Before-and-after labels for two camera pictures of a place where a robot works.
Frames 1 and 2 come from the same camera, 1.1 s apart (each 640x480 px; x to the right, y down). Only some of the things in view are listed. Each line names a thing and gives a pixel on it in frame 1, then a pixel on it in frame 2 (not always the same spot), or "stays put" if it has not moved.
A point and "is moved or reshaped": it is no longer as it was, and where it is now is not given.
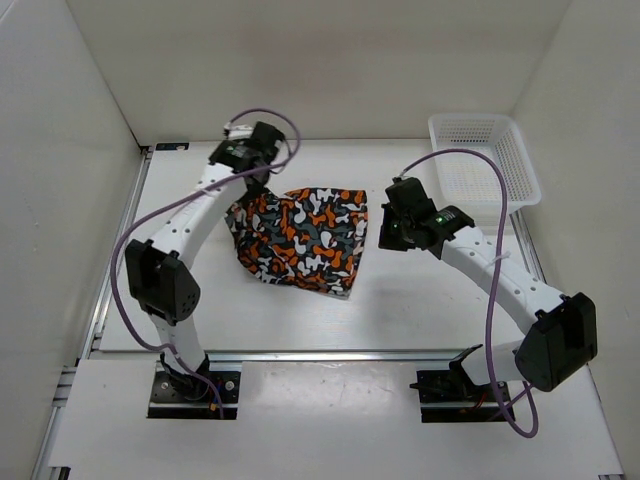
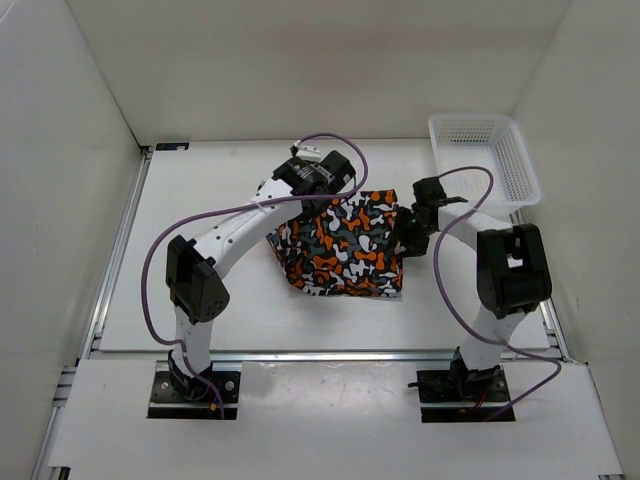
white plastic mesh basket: [464, 179] stays put
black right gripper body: [394, 231] -> [410, 230]
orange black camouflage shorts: [311, 237] is moved or reshaped
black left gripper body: [255, 189] -> [308, 214]
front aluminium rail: [410, 355] stays put
